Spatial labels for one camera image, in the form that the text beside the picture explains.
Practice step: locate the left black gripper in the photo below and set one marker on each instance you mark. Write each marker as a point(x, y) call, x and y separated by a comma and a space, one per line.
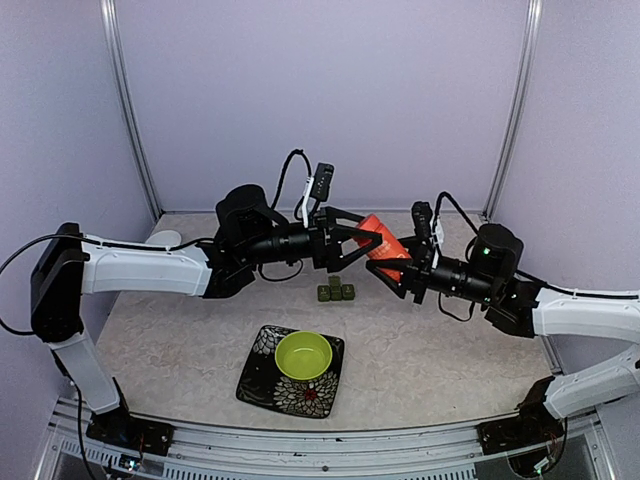
point(329, 257)

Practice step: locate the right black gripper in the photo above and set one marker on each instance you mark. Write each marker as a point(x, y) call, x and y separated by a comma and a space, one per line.
point(416, 271)

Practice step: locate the red pill bottle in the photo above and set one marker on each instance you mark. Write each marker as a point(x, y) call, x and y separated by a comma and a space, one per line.
point(390, 247)

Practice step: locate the green pill organizer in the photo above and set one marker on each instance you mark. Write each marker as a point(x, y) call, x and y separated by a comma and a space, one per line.
point(335, 290)

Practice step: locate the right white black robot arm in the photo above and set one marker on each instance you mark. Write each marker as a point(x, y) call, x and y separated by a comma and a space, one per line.
point(521, 306)

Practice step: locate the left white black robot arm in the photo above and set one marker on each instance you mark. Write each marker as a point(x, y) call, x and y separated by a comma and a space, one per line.
point(250, 234)

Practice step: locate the lime green bowl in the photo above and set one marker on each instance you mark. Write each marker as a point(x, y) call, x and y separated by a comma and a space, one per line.
point(303, 355)

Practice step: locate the black floral square plate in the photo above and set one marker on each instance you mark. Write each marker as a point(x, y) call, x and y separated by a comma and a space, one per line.
point(261, 384)

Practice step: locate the white ceramic bowl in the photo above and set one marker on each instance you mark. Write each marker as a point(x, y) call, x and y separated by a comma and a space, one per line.
point(164, 238)

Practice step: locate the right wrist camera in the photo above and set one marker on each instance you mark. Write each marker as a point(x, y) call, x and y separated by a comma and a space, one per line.
point(422, 214)

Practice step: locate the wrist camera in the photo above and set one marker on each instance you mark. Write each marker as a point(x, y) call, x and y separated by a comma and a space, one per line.
point(322, 181)
point(422, 214)

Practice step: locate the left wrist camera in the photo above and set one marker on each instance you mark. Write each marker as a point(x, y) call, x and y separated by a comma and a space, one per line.
point(322, 181)

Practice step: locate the right aluminium frame post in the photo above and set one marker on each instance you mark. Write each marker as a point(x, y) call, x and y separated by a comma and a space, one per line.
point(517, 106)

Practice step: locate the aluminium frame post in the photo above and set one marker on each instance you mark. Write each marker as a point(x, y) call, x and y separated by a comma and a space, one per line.
point(116, 52)
point(517, 106)

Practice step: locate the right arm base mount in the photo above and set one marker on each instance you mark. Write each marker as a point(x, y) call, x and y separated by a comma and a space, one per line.
point(527, 428)

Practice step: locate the front aluminium rail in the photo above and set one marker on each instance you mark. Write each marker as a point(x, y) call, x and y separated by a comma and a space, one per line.
point(199, 451)

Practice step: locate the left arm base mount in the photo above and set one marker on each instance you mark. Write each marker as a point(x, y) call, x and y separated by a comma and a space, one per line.
point(130, 432)

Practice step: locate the left aluminium frame post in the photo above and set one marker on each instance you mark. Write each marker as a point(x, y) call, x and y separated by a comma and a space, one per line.
point(116, 52)

